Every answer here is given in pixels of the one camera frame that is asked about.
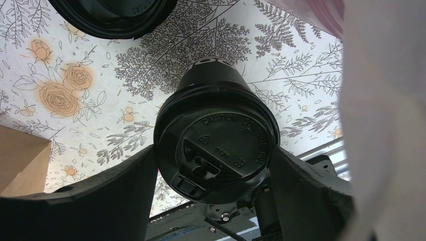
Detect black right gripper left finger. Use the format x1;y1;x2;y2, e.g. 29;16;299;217
1;145;158;240

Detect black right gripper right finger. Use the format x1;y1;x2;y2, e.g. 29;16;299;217
269;146;354;240

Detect brown paper bag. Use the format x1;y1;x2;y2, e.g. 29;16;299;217
1;126;51;197

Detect black plastic cup lid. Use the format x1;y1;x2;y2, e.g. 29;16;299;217
154;82;280;204

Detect black paper coffee cup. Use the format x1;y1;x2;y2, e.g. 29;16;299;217
176;57;249;91

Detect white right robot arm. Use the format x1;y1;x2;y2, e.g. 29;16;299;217
1;1;425;240

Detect floral patterned table mat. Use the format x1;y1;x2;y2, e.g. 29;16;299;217
1;1;343;192

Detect pink straw holder cup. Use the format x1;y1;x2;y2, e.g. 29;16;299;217
267;0;345;40

